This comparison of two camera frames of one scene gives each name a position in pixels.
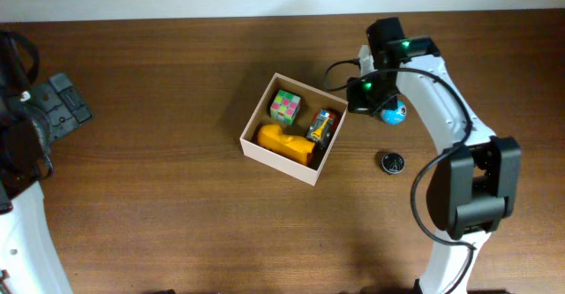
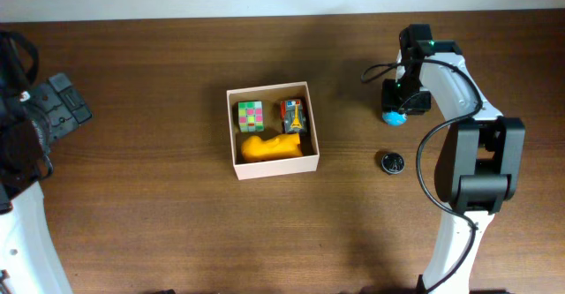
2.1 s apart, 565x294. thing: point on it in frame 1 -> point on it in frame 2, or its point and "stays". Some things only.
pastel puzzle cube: [284, 107] -> [251, 116]
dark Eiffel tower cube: [322, 125] -> [291, 112]
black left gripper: [62, 104] stays
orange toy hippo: [299, 149] -> [275, 147]
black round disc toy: [393, 162] stays
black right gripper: [365, 101] -> [404, 101]
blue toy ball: [396, 116] stays
